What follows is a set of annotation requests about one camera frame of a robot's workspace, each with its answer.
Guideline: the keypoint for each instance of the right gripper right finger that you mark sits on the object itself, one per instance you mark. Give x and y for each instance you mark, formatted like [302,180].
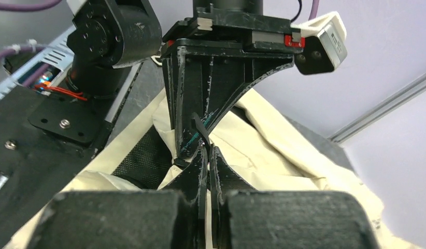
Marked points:
[242,217]

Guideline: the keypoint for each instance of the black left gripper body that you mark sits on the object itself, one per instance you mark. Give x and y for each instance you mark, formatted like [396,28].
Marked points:
[234,24]

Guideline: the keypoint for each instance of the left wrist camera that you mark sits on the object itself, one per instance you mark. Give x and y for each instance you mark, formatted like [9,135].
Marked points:
[324,49]

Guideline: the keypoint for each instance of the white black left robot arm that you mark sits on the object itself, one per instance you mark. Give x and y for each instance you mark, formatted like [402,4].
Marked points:
[110,35]

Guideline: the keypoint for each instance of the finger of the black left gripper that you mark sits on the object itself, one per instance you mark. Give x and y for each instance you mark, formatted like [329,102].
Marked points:
[208,77]

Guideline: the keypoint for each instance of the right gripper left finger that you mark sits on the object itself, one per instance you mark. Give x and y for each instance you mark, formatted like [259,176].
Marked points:
[173,217]

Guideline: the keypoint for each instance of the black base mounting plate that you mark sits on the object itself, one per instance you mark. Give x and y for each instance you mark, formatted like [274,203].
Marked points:
[44,142]

